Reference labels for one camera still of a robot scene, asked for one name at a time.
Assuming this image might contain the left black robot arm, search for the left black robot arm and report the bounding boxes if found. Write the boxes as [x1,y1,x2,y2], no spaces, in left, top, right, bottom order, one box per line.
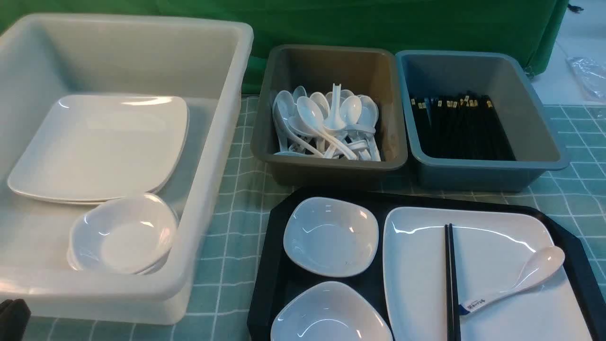
[0,298,31,341]

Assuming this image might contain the stacked white plates in tub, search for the stacked white plates in tub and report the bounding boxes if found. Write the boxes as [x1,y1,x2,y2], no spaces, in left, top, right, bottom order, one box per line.
[7,94,190,205]

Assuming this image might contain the green backdrop cloth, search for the green backdrop cloth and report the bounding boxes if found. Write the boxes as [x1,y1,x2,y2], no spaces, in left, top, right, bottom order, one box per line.
[1,0,569,94]

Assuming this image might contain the clear plastic bag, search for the clear plastic bag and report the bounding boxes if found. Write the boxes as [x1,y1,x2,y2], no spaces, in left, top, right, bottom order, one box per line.
[566,57,606,103]

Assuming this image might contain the large white plastic tub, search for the large white plastic tub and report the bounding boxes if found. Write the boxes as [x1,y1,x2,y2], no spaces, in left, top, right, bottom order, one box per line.
[1,13,253,324]

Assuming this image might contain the white square rice plate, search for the white square rice plate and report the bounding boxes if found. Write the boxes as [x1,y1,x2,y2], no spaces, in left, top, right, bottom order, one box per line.
[383,206,592,341]

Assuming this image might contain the teal checked tablecloth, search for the teal checked tablecloth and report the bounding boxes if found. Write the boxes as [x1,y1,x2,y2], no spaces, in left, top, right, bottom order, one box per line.
[23,97,606,341]

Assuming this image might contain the white spoon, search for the white spoon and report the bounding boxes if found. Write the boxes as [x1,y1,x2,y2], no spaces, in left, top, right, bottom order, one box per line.
[458,246,565,316]

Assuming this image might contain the white bowl upper on tray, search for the white bowl upper on tray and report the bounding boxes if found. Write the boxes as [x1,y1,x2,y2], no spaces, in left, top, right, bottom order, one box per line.
[283,197,379,277]

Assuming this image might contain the bundle of black chopsticks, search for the bundle of black chopsticks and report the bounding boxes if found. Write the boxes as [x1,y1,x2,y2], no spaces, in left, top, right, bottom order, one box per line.
[409,91,516,161]

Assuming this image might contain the brown plastic bin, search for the brown plastic bin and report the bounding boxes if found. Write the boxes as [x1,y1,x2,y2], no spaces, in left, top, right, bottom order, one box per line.
[250,45,408,190]

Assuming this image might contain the pile of white spoons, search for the pile of white spoons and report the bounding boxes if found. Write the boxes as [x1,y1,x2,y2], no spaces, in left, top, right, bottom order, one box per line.
[271,84,382,162]

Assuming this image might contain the white bowl lower on tray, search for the white bowl lower on tray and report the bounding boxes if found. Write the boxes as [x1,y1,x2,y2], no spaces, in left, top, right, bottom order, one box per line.
[270,281,393,341]

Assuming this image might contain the stacked white bowls in tub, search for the stacked white bowls in tub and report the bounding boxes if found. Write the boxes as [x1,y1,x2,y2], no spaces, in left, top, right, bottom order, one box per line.
[66,193,179,275]

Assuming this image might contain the black chopstick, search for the black chopstick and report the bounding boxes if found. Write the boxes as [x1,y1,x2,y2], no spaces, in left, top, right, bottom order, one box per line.
[444,223,460,341]
[445,223,461,341]

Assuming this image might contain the white bowl on tray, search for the white bowl on tray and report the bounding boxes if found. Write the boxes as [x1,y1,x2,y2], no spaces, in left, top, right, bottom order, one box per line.
[283,197,379,277]
[270,281,393,341]

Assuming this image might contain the blue-grey plastic bin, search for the blue-grey plastic bin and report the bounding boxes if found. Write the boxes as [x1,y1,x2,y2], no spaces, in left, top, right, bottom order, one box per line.
[396,50,570,192]

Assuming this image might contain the black serving tray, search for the black serving tray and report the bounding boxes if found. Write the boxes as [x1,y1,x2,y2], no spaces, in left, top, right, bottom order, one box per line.
[247,187,606,341]

